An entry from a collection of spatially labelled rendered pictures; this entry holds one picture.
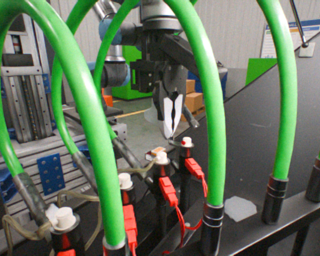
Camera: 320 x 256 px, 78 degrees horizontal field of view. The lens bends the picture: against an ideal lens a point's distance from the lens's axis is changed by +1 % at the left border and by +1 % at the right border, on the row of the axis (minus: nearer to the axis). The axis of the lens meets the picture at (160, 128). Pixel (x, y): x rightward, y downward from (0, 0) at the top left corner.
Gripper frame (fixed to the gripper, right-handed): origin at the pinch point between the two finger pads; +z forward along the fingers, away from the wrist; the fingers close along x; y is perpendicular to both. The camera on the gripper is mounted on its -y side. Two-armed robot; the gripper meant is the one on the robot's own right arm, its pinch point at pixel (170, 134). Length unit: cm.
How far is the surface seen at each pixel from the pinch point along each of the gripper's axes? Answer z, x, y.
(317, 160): -2.0, 0.7, -23.1
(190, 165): 3.5, 2.9, -6.2
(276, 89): -6.5, -31.0, -13.0
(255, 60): -12, -318, 59
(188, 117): -1.0, -9.5, 1.4
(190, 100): 74, -362, 194
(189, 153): 2.4, 0.9, -4.8
